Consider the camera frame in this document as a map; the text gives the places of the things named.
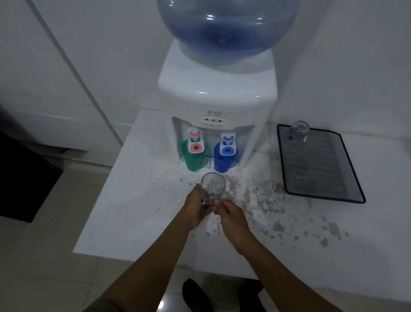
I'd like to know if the blue plastic cup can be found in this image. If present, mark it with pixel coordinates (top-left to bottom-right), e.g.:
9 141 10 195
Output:
214 142 240 173

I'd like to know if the person's right hand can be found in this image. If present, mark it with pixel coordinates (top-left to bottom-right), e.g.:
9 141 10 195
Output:
213 199 257 256

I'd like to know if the person's left shoe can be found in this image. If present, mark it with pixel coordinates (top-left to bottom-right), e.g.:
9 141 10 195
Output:
182 279 209 312

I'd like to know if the large blue water bottle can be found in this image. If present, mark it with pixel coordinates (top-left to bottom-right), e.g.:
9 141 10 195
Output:
156 0 301 63

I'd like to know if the person's left hand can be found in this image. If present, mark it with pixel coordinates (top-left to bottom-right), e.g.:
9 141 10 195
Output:
179 183 215 231

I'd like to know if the person's right forearm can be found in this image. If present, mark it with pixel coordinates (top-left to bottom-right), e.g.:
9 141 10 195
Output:
237 237 344 312

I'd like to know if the person's left forearm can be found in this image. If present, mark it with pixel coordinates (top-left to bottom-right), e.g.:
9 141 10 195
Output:
96 222 197 312

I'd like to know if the clear drinking glass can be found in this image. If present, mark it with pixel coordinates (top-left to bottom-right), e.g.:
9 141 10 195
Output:
283 120 310 148
200 172 227 206

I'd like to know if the person's right shoe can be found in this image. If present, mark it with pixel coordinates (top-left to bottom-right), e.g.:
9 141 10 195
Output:
239 279 267 312

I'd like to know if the white water dispenser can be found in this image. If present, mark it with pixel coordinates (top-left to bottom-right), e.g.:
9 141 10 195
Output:
157 38 278 173

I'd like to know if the green plastic cup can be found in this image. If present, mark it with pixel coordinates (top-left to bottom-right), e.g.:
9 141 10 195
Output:
181 138 206 172

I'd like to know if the person's shoe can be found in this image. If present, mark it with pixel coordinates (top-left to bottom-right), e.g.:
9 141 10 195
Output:
239 279 267 312
182 279 209 312

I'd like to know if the black cabinet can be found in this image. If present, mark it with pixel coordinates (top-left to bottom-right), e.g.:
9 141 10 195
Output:
0 106 64 224

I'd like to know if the black mesh tray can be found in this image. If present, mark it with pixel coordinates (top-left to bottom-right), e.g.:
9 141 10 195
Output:
277 124 366 204

